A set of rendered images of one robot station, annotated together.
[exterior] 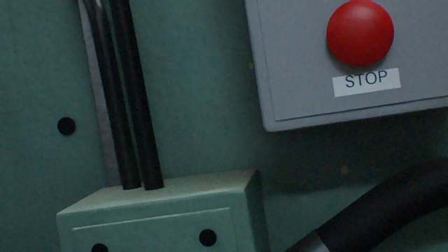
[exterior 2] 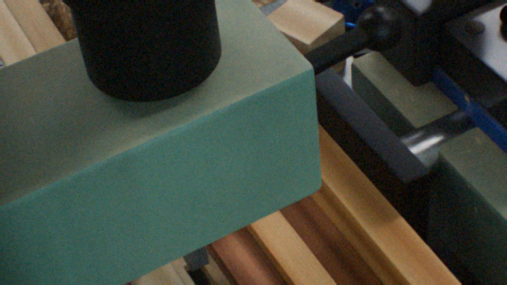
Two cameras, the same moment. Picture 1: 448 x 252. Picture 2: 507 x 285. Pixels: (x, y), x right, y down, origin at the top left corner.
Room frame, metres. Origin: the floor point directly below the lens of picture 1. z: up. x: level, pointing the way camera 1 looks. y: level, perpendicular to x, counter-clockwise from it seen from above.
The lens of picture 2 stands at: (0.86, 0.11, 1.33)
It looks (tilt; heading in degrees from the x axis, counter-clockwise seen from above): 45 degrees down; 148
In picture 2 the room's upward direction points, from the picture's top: 7 degrees counter-clockwise
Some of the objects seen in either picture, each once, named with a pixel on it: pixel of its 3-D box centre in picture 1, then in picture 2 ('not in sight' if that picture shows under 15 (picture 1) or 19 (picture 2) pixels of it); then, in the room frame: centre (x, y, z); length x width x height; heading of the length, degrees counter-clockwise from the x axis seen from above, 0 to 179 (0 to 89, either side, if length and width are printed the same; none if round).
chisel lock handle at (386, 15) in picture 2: not in sight; (334, 47); (0.59, 0.31, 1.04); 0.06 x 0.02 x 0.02; 83
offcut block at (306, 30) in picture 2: not in sight; (304, 43); (0.47, 0.38, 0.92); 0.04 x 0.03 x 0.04; 12
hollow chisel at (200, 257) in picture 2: not in sight; (188, 226); (0.58, 0.23, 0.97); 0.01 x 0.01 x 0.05; 83
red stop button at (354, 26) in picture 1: (360, 33); not in sight; (0.37, -0.07, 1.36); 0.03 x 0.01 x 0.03; 83
